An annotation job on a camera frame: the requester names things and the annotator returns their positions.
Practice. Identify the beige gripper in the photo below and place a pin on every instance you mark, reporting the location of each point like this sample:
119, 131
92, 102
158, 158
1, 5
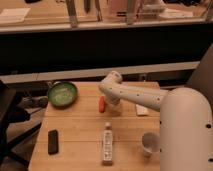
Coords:
112, 103

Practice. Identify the red pepper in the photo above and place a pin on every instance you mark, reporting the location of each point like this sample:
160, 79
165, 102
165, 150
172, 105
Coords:
102, 104

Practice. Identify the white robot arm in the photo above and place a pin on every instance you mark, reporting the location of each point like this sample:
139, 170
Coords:
186, 122

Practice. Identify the green ceramic bowl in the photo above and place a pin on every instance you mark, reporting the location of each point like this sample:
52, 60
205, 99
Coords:
62, 94

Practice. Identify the white folded napkin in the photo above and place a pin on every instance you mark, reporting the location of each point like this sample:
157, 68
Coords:
141, 110

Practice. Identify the white paper cup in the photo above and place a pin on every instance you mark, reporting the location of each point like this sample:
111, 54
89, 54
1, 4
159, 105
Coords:
150, 143

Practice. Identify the clear plastic bottle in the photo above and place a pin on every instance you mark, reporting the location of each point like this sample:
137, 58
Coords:
107, 145

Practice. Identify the black rectangular block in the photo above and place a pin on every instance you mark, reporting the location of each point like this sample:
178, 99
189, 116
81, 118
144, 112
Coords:
53, 143

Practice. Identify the white device on shelf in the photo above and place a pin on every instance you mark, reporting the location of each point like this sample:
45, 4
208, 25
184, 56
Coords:
151, 9

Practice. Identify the black office chair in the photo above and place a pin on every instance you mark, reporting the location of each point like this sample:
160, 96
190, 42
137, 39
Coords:
12, 112

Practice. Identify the white paper sheet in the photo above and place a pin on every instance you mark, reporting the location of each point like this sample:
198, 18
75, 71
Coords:
14, 15

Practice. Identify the metal post on shelf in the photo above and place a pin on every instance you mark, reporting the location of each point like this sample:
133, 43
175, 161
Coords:
72, 13

